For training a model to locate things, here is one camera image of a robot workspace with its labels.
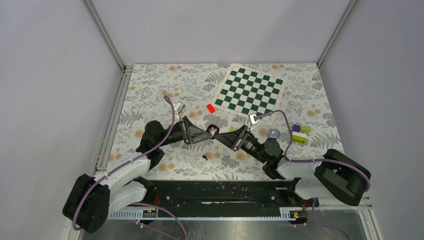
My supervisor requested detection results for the red block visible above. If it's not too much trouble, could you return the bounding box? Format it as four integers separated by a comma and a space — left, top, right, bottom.
206, 104, 216, 114

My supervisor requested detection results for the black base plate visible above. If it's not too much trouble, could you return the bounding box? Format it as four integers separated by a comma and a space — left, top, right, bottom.
90, 178, 319, 219

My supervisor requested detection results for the purple green block stack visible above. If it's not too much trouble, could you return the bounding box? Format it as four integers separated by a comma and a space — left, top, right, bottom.
292, 124, 312, 144

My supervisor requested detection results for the purple earbud charging case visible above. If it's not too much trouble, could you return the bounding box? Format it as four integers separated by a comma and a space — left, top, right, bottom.
267, 129, 281, 140

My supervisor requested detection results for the black earbud charging case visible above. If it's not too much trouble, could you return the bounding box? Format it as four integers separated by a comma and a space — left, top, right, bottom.
206, 124, 220, 136

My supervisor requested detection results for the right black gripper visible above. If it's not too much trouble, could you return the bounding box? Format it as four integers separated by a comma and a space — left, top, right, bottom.
214, 124, 268, 164

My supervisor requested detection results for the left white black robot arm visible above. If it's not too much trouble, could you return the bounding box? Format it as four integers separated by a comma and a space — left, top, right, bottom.
62, 116, 219, 234

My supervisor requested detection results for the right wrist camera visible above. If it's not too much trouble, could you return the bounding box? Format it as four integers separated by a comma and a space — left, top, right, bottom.
248, 114, 260, 126

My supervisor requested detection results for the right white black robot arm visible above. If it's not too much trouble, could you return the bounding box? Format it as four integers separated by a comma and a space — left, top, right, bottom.
214, 126, 371, 207

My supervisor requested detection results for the green white chessboard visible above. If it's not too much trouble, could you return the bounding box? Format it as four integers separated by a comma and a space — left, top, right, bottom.
212, 63, 287, 118

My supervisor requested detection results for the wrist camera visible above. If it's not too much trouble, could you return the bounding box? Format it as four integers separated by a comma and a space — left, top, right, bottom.
173, 101, 185, 115
248, 114, 260, 126

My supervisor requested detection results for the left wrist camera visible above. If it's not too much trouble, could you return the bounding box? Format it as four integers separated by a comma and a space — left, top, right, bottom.
173, 101, 185, 115

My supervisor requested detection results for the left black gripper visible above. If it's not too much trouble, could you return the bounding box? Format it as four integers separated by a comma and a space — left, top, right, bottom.
157, 116, 213, 147

